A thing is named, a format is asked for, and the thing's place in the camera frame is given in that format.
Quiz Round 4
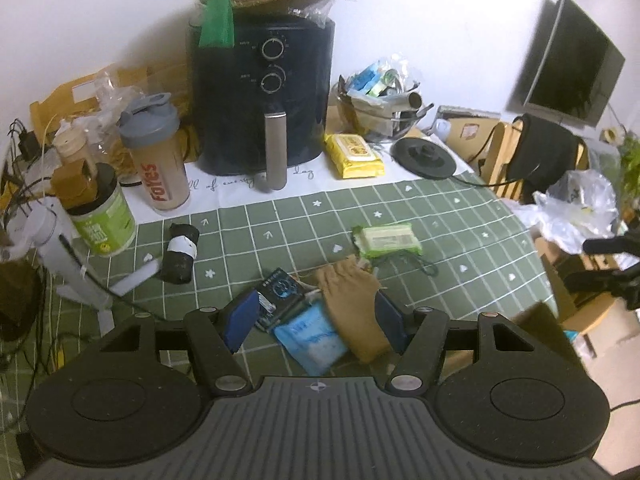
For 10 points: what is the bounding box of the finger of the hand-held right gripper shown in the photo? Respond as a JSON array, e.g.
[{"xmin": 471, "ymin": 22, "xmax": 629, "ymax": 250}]
[
  {"xmin": 582, "ymin": 236, "xmax": 640, "ymax": 257},
  {"xmin": 565, "ymin": 266, "xmax": 640, "ymax": 312}
]

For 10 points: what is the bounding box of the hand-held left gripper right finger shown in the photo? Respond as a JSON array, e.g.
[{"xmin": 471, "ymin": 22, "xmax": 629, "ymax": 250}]
[{"xmin": 374, "ymin": 289, "xmax": 542, "ymax": 394}]

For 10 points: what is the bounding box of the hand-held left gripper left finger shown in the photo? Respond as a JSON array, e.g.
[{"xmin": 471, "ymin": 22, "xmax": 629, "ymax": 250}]
[{"xmin": 94, "ymin": 290, "xmax": 261, "ymax": 396}]

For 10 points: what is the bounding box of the tan cloth pouch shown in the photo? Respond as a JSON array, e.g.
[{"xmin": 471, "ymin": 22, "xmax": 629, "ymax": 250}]
[{"xmin": 315, "ymin": 254, "xmax": 402, "ymax": 364}]

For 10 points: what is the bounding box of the dark printed packet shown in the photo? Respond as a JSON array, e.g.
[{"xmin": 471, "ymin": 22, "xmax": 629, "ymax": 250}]
[{"xmin": 253, "ymin": 268, "xmax": 312, "ymax": 332}]

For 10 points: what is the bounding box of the blue tissue pack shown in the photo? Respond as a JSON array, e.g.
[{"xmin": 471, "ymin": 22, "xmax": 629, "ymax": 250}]
[{"xmin": 272, "ymin": 305, "xmax": 349, "ymax": 377}]

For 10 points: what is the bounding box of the green wet wipes pack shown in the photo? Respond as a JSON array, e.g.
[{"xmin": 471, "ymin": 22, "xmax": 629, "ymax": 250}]
[{"xmin": 351, "ymin": 222, "xmax": 424, "ymax": 261}]

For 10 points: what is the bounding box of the open cardboard box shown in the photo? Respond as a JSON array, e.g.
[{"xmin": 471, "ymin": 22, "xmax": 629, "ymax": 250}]
[{"xmin": 534, "ymin": 235, "xmax": 632, "ymax": 337}]

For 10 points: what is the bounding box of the white plastic bag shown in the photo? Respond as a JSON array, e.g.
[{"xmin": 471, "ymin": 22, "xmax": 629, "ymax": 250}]
[{"xmin": 532, "ymin": 168, "xmax": 619, "ymax": 257}]

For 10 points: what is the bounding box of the green plant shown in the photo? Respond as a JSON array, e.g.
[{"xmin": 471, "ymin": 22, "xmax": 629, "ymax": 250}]
[{"xmin": 618, "ymin": 129, "xmax": 640, "ymax": 222}]

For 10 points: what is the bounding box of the black roll with white band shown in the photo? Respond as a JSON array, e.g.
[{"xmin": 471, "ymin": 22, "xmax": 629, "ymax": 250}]
[{"xmin": 160, "ymin": 222, "xmax": 200, "ymax": 285}]

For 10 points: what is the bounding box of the black bag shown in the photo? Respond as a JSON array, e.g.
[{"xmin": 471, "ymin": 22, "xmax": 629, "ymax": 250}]
[{"xmin": 507, "ymin": 113, "xmax": 584, "ymax": 205}]

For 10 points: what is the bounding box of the green checked tablecloth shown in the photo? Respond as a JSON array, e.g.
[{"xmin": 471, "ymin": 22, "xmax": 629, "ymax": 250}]
[{"xmin": 0, "ymin": 159, "xmax": 557, "ymax": 436}]

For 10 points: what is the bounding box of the wooden chair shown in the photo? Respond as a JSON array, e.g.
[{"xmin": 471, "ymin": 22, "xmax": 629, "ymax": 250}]
[{"xmin": 474, "ymin": 119, "xmax": 592, "ymax": 207}]

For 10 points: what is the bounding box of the black kettle base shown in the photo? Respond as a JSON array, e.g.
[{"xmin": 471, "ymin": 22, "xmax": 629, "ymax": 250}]
[{"xmin": 390, "ymin": 137, "xmax": 457, "ymax": 179}]

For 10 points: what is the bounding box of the green label canister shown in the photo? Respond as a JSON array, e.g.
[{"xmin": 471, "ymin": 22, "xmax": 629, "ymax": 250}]
[{"xmin": 67, "ymin": 162, "xmax": 139, "ymax": 259}]

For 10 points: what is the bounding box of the yellow wet wipes pack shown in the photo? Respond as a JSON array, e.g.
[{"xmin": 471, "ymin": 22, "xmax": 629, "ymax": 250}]
[{"xmin": 323, "ymin": 132, "xmax": 386, "ymax": 180}]

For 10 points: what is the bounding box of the small cardboard box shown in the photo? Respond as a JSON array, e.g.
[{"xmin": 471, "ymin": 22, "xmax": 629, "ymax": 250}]
[{"xmin": 444, "ymin": 117, "xmax": 502, "ymax": 162}]

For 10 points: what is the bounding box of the grey lid shaker bottle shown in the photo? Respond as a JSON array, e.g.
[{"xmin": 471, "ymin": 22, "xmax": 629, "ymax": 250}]
[{"xmin": 118, "ymin": 92, "xmax": 193, "ymax": 216}]

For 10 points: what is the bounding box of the black monitor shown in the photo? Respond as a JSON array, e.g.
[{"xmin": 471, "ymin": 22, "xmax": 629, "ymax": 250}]
[{"xmin": 507, "ymin": 0, "xmax": 626, "ymax": 129}]

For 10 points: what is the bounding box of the black air fryer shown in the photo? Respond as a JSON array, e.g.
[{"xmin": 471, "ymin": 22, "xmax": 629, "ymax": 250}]
[{"xmin": 187, "ymin": 14, "xmax": 337, "ymax": 192}]

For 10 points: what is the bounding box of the white tripod stand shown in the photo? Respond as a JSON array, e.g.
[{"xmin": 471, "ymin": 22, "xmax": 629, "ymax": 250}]
[{"xmin": 19, "ymin": 197, "xmax": 164, "ymax": 334}]

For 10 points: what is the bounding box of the glass bowl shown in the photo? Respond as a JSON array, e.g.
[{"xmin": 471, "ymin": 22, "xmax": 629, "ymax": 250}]
[{"xmin": 335, "ymin": 77, "xmax": 436, "ymax": 144}]

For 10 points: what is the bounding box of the blue packet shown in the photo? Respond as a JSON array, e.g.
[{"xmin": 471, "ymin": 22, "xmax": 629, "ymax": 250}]
[{"xmin": 350, "ymin": 61, "xmax": 397, "ymax": 97}]

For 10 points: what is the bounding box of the clear plastic bag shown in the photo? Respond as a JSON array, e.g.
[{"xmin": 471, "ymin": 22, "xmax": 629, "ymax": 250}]
[{"xmin": 340, "ymin": 52, "xmax": 426, "ymax": 106}]

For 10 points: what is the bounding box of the green cloth bag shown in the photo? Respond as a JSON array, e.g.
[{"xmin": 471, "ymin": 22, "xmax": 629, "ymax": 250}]
[{"xmin": 198, "ymin": 0, "xmax": 236, "ymax": 50}]

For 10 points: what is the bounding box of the black power cable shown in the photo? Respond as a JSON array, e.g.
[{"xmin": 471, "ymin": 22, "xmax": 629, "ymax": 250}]
[{"xmin": 449, "ymin": 130, "xmax": 506, "ymax": 189}]

